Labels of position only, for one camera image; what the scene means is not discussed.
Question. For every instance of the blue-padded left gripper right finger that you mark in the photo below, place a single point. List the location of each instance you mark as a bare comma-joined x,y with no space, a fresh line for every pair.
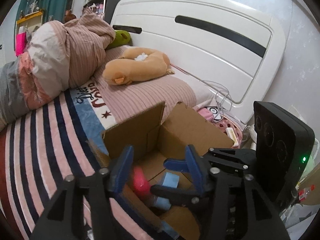
237,207

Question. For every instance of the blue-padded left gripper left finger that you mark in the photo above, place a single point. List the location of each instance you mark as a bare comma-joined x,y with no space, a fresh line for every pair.
63,217

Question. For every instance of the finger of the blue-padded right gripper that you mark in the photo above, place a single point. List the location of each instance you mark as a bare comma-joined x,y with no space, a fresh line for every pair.
176,165
179,197

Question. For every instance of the light blue box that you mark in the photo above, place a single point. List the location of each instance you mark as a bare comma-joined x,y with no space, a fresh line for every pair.
168,180

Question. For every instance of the brown cardboard box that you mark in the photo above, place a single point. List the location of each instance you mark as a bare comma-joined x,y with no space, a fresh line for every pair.
154,140

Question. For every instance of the pink plastic object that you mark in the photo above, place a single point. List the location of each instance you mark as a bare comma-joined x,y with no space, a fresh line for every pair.
140,185

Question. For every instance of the pink perforated basket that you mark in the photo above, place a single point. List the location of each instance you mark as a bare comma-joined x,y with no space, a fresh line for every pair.
224,124

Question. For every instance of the striped fleece blanket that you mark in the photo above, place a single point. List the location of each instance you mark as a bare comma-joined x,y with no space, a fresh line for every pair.
47,144

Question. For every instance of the pink ribbed pillow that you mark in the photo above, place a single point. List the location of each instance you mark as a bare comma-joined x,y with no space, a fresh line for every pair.
125,101

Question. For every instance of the orange plush toy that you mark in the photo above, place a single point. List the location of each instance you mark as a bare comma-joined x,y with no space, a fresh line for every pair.
137,65

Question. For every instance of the white bed headboard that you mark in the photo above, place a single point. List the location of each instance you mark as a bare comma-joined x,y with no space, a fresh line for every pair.
236,49

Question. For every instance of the rolled pink grey quilt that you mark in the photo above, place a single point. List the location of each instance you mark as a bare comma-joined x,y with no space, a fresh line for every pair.
59,57

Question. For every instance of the magenta bag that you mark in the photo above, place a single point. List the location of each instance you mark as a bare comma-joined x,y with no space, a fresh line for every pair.
21,41

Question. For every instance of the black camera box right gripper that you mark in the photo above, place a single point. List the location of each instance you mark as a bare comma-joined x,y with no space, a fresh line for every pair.
284,145

